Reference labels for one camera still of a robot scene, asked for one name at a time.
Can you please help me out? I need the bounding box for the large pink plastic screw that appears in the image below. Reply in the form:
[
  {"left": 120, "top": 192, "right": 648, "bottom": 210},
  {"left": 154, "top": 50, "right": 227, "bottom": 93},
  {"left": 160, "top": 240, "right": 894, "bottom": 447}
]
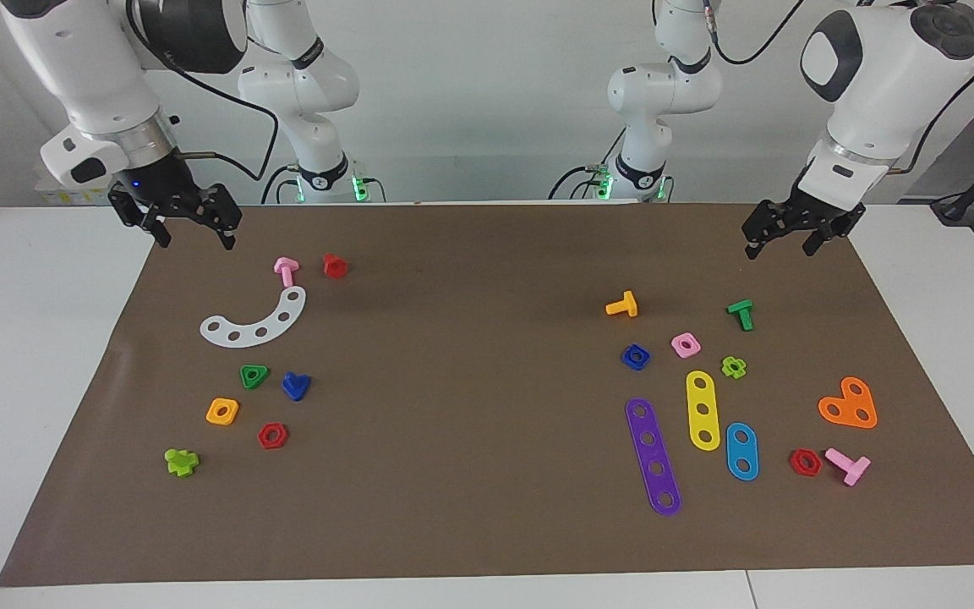
[{"left": 824, "top": 447, "right": 872, "bottom": 487}]

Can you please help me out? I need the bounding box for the white curved five-hole plate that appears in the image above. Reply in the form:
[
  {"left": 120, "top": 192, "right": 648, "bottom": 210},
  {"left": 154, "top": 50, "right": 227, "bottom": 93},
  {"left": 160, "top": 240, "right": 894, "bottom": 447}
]
[{"left": 200, "top": 286, "right": 308, "bottom": 348}]

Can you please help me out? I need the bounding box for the white box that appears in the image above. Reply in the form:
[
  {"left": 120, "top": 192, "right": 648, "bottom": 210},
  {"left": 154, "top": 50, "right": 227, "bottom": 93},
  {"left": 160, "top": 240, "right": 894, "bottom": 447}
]
[{"left": 35, "top": 165, "right": 116, "bottom": 206}]

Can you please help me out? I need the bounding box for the yellow three-hole strip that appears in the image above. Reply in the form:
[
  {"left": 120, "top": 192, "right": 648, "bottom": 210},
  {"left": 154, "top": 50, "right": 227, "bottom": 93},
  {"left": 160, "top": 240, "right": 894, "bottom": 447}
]
[{"left": 686, "top": 370, "right": 722, "bottom": 452}]

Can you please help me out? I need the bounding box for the orange heart three-hole plate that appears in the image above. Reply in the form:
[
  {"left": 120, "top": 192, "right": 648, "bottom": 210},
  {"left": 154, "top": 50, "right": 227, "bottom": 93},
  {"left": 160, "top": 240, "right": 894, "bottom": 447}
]
[{"left": 818, "top": 376, "right": 878, "bottom": 430}]

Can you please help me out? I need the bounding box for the blue two-hole strip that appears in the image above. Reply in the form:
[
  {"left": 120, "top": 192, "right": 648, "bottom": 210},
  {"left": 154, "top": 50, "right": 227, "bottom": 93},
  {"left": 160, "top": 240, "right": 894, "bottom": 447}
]
[{"left": 725, "top": 422, "right": 760, "bottom": 481}]

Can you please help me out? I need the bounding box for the purple four-hole strip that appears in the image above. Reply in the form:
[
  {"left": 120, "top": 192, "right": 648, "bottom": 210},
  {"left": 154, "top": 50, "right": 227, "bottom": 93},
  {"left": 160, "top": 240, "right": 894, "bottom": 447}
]
[{"left": 625, "top": 398, "right": 682, "bottom": 517}]

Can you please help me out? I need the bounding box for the brown table mat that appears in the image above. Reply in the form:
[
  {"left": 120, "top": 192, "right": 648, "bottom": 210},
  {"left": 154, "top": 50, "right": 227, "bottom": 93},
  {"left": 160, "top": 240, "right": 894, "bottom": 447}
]
[{"left": 0, "top": 201, "right": 974, "bottom": 587}]

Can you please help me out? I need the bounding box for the black base cable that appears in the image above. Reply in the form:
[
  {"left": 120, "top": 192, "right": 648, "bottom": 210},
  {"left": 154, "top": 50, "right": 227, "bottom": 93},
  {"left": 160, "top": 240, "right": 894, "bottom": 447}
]
[
  {"left": 261, "top": 163, "right": 300, "bottom": 205},
  {"left": 548, "top": 163, "right": 616, "bottom": 200}
]

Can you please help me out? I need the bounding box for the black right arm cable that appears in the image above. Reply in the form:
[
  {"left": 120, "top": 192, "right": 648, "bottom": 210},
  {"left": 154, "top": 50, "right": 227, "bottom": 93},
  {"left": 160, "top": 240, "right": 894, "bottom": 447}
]
[{"left": 123, "top": 0, "right": 281, "bottom": 183}]

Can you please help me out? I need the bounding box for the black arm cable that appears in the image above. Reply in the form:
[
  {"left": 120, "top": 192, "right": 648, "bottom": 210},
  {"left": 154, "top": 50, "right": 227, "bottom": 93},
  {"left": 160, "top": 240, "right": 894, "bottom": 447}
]
[
  {"left": 703, "top": 0, "right": 974, "bottom": 174},
  {"left": 123, "top": 0, "right": 281, "bottom": 183}
]

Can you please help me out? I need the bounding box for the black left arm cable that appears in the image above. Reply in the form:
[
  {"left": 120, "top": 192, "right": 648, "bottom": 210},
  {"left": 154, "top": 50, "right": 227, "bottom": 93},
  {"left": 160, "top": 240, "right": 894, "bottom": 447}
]
[{"left": 703, "top": 0, "right": 974, "bottom": 174}]

